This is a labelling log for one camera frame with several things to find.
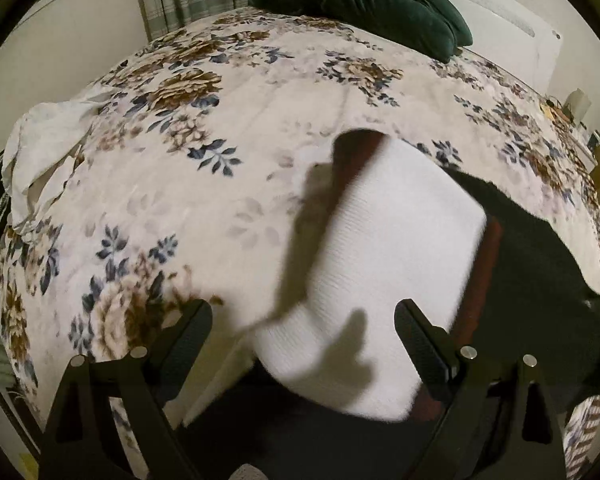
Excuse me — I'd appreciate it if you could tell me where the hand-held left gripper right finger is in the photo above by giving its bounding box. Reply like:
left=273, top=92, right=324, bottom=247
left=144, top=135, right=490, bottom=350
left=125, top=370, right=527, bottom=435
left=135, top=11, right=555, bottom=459
left=394, top=298, right=567, bottom=480

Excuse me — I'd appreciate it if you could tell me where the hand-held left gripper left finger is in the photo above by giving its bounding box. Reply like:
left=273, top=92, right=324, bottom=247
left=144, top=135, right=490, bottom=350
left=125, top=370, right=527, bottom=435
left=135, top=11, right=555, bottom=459
left=39, top=299, right=214, bottom=480

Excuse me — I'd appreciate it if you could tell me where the white black red knit sweater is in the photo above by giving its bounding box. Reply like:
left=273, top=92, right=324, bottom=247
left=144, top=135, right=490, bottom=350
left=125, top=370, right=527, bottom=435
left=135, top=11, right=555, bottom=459
left=179, top=129, right=600, bottom=480

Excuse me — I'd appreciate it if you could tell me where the floral blanket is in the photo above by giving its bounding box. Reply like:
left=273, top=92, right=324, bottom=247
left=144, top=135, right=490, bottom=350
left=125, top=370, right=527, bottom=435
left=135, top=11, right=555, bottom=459
left=0, top=7, right=600, bottom=480

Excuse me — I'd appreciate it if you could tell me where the brown checked bedsheet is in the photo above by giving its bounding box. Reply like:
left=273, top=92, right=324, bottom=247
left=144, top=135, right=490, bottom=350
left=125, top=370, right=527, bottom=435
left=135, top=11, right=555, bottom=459
left=562, top=167, right=600, bottom=480

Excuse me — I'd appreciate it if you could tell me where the white crumpled cloth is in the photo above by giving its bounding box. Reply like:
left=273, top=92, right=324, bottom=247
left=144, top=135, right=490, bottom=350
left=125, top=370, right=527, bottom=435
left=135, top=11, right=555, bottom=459
left=2, top=94, right=112, bottom=233

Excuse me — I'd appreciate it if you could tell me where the white headboard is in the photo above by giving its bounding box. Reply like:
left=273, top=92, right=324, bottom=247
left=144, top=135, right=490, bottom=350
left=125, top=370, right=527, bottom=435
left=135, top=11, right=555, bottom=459
left=380, top=0, right=564, bottom=97

